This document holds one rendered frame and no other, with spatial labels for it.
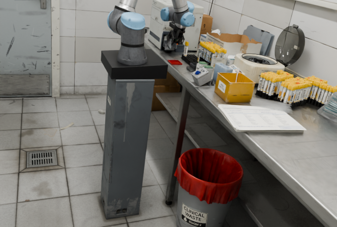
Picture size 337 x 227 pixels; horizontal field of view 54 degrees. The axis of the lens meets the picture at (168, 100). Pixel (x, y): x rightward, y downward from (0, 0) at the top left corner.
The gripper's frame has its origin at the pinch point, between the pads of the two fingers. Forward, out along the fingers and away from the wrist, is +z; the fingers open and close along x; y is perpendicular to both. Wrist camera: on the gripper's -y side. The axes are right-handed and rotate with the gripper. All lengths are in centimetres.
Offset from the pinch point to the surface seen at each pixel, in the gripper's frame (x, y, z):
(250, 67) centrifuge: 24, 46, -33
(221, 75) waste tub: 2, 54, -36
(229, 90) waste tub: -1, 67, -40
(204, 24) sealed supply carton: 44, -40, 14
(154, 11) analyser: -4.4, -30.1, -2.3
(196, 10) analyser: 17.8, -16.4, -16.8
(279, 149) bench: -1, 104, -54
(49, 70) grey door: -69, -82, 120
